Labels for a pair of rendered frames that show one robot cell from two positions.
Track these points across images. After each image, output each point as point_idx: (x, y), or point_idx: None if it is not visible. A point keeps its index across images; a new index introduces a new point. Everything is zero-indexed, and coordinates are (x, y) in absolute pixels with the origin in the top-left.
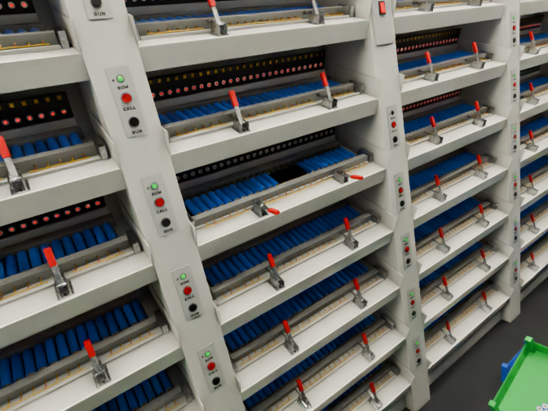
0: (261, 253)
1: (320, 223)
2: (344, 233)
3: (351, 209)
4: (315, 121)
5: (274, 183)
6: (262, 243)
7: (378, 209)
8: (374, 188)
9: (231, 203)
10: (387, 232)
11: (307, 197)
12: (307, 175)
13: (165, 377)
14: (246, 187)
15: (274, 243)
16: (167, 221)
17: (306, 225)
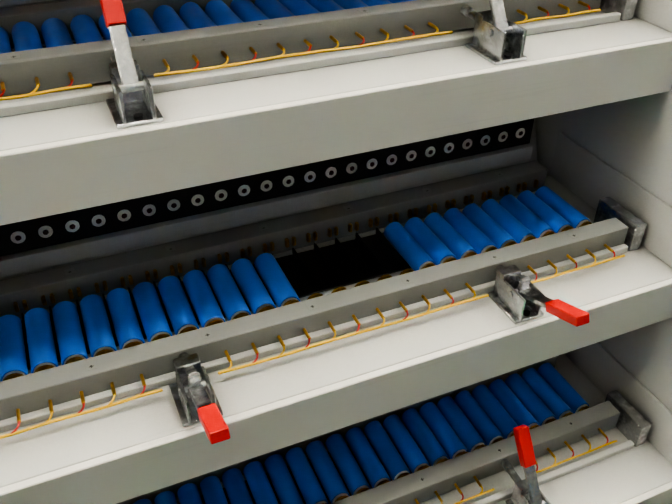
0: (231, 502)
1: (450, 417)
2: (520, 465)
3: (560, 381)
4: (434, 103)
5: (281, 294)
6: (247, 466)
7: (646, 401)
8: (641, 332)
9: (98, 359)
10: (667, 481)
11: (378, 362)
12: (400, 280)
13: None
14: (183, 302)
15: (282, 473)
16: None
17: (402, 418)
